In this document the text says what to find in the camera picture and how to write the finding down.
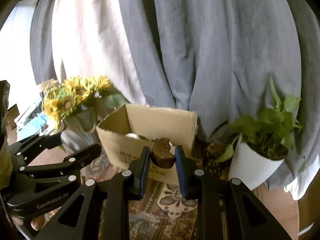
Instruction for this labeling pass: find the white round deer toy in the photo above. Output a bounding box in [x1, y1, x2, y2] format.
[125, 133, 152, 141]

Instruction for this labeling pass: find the dark brown glossy object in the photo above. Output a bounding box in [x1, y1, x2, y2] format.
[151, 138, 176, 169]

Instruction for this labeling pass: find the person's hand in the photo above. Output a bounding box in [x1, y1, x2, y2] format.
[10, 213, 45, 231]

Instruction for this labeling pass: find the grey ribbed flower vase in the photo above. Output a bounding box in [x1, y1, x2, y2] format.
[64, 107, 100, 144]

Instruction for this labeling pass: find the white plant pot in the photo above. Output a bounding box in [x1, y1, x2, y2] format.
[228, 135, 284, 190]

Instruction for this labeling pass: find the brown cardboard box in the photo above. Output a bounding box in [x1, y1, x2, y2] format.
[97, 104, 197, 169]

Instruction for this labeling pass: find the patterned round table cloth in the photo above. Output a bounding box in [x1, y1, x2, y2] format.
[42, 139, 231, 240]

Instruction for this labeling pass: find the yellow sunflower bouquet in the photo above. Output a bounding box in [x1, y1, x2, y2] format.
[41, 74, 131, 131]

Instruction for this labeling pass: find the green leafy plant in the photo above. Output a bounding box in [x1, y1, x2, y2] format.
[215, 79, 302, 163]

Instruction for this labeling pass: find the grey curtain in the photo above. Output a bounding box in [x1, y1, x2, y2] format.
[30, 0, 319, 200]

